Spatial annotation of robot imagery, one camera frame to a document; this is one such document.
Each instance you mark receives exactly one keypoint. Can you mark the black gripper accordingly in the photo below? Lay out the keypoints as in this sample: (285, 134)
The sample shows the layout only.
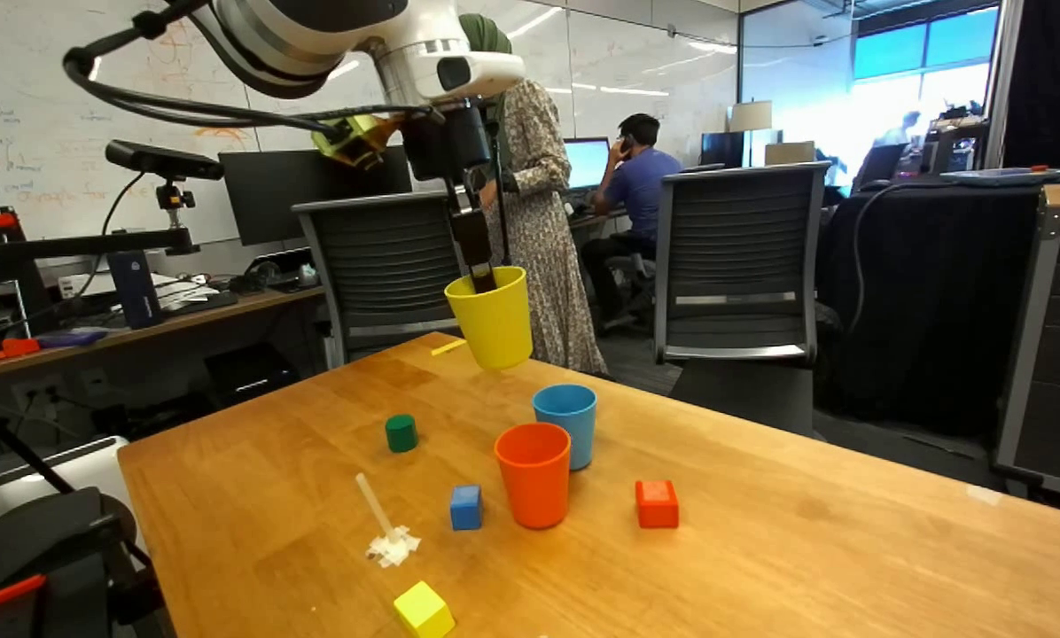
(443, 141)

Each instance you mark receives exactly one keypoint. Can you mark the yellow plastic cup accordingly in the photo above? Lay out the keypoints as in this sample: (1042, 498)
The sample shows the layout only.
(493, 324)

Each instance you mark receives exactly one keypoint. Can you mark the orange plastic cup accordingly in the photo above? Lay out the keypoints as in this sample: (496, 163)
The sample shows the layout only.
(533, 480)

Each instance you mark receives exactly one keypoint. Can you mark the person in patterned dress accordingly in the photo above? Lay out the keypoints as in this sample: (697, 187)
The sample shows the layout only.
(540, 201)

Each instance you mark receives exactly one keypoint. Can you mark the grey mesh office chair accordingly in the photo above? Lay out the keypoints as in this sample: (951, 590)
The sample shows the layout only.
(375, 271)
(735, 251)

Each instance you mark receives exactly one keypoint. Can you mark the yellow tape strip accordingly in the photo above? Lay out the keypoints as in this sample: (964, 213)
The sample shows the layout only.
(448, 344)

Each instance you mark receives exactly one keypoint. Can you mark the lit computer monitor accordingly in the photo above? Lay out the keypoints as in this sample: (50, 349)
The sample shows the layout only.
(587, 163)

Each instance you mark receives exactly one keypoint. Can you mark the seated person blue shirt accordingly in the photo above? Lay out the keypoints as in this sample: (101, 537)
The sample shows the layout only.
(638, 180)

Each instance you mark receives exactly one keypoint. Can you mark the black computer monitor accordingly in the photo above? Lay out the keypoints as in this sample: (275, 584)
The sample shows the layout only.
(268, 196)

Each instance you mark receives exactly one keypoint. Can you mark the green wooden cylinder block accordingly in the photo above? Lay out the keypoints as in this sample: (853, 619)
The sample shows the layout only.
(401, 435)

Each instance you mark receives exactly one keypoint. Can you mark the blue plastic cup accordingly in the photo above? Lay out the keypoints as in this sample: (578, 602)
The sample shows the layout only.
(567, 428)

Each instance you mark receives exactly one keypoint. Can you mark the blue wooden block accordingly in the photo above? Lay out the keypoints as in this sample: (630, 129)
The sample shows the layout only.
(467, 509)

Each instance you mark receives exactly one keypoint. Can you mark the white paper scrap with stick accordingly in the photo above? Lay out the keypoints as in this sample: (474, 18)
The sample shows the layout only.
(392, 546)

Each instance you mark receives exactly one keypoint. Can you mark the red wooden block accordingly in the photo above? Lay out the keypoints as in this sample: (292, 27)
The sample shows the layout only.
(657, 505)

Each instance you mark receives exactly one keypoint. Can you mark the small beige box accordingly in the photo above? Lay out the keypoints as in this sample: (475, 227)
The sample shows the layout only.
(792, 154)

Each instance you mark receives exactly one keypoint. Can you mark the wooden side desk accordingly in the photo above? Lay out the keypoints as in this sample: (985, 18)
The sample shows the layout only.
(140, 330)

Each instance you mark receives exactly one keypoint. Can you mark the yellow wooden block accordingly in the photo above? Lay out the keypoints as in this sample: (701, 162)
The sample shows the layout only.
(424, 611)

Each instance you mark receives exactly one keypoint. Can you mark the black camera on stand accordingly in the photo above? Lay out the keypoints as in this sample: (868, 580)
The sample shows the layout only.
(160, 156)

